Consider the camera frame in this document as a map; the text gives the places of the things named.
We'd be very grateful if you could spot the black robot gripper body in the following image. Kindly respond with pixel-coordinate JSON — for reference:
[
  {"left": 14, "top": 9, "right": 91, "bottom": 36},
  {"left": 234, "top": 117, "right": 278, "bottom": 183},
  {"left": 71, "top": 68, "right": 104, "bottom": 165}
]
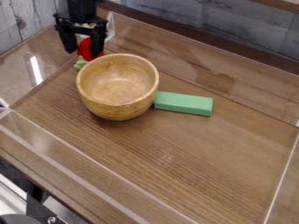
[{"left": 54, "top": 0, "right": 108, "bottom": 31}]

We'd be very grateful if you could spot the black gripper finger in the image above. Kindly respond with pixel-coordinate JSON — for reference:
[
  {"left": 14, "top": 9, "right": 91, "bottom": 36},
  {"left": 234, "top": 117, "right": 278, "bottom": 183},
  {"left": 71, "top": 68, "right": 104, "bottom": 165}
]
[
  {"left": 90, "top": 30, "right": 107, "bottom": 57},
  {"left": 58, "top": 27, "right": 78, "bottom": 53}
]

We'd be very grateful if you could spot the red toy fruit green stem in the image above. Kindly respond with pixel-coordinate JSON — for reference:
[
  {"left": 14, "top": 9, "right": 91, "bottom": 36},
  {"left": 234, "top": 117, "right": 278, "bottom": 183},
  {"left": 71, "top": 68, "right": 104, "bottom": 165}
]
[{"left": 74, "top": 38, "right": 104, "bottom": 70}]

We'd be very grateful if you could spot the light wooden bowl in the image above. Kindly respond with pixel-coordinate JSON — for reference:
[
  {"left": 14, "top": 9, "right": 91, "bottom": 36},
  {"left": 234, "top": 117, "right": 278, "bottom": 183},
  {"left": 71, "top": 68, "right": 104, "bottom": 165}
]
[{"left": 76, "top": 53, "right": 160, "bottom": 121}]

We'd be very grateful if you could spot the green rectangular block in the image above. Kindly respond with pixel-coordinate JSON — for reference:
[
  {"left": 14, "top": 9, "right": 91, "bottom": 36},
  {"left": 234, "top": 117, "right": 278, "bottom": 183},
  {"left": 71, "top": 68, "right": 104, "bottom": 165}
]
[{"left": 154, "top": 91, "right": 214, "bottom": 116}]

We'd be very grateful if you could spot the clear acrylic tray wall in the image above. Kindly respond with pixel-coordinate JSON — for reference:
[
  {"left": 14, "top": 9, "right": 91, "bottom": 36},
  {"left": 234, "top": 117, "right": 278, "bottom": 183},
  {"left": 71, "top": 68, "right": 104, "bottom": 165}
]
[{"left": 0, "top": 16, "right": 299, "bottom": 224}]

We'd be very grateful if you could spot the black metal table frame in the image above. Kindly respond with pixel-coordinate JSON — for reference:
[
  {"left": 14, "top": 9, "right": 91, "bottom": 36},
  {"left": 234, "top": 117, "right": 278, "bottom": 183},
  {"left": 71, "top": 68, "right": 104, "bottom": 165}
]
[{"left": 0, "top": 158, "right": 86, "bottom": 224}]

